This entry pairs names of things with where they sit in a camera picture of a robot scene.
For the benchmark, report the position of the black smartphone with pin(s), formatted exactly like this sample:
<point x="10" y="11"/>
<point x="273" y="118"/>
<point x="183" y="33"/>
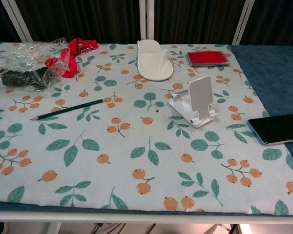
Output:
<point x="278" y="129"/>

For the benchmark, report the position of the white folding phone stand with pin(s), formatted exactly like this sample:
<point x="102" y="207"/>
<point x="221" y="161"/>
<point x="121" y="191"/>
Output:
<point x="200" y="97"/>

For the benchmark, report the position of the orange fruit print tablecloth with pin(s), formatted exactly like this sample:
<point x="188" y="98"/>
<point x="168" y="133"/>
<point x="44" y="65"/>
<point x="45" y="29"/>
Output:
<point x="112" y="151"/>

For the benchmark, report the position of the white disposable slipper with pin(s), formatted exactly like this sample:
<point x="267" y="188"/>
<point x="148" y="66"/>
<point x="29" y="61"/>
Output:
<point x="151" y="63"/>

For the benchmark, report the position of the dark green pencil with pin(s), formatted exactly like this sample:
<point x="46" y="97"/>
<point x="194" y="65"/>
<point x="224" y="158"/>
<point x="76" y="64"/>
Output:
<point x="68" y="109"/>

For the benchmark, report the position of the red ink pad tin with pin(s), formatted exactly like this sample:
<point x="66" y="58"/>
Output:
<point x="207" y="58"/>

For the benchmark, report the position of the red fabric ribbon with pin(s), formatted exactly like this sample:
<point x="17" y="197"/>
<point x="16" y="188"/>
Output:
<point x="72" y="62"/>

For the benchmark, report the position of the dark pleated curtain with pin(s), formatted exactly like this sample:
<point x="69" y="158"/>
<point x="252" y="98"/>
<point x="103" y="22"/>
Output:
<point x="88" y="17"/>

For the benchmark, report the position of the dark green bundle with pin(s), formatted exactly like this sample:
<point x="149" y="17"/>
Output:
<point x="17" y="79"/>

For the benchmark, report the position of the clear crumpled plastic bag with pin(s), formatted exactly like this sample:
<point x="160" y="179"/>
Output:
<point x="22" y="54"/>

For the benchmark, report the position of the white table leg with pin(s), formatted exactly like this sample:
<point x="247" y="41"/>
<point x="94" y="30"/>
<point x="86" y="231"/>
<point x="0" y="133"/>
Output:
<point x="54" y="228"/>

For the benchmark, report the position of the white upright frame post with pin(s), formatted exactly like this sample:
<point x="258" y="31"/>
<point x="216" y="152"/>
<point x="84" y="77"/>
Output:
<point x="146" y="19"/>

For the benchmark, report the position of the white table edge rail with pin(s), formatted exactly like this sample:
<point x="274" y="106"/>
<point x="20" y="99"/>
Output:
<point x="136" y="217"/>

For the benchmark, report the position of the white slanted frame post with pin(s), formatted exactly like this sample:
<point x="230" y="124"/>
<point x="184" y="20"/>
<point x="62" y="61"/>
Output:
<point x="17" y="19"/>
<point x="243" y="19"/>

